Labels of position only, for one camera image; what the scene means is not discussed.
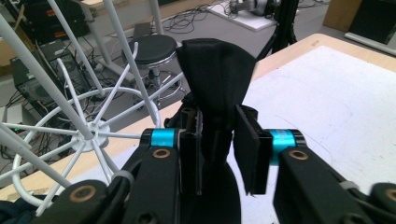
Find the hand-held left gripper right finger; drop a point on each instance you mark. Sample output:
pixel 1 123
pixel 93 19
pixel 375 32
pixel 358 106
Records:
pixel 299 174

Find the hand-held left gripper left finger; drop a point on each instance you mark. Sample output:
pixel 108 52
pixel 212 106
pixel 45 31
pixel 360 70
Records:
pixel 158 174

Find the black bow tie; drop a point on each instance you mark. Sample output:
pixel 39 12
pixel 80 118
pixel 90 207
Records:
pixel 218 77

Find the black round stool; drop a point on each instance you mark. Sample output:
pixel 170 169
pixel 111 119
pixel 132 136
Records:
pixel 152 48

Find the white table stand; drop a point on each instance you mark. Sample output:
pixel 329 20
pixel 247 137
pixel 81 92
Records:
pixel 107 56

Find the black computer tower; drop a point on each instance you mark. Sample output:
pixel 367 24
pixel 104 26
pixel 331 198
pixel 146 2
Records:
pixel 70 67
pixel 34 90

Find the black flat adapter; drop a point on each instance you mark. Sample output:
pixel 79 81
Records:
pixel 142 30

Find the white device box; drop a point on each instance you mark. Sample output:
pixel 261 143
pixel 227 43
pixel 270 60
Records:
pixel 11 114

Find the white floor platform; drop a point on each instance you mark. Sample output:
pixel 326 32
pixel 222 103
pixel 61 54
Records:
pixel 246 20

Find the brown box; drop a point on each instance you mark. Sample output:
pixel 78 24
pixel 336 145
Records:
pixel 341 14

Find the black metal frame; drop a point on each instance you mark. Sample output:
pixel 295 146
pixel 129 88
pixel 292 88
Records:
pixel 283 28

